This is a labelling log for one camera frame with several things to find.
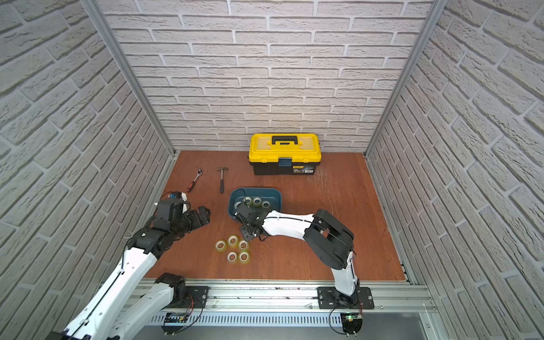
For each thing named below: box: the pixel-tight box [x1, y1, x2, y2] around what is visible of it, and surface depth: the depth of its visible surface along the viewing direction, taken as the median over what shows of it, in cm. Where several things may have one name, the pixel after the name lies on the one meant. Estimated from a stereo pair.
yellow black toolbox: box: [248, 133, 323, 176], surface depth 102 cm
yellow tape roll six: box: [261, 200, 272, 211], surface depth 99 cm
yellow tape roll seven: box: [226, 251, 238, 263], surface depth 85 cm
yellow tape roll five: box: [252, 196, 263, 207], surface depth 100 cm
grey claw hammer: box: [216, 167, 229, 194], surface depth 109 cm
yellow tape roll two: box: [214, 239, 227, 253], surface depth 87 cm
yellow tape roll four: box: [238, 239, 249, 251], surface depth 87 cm
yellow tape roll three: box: [226, 234, 239, 248], surface depth 87 cm
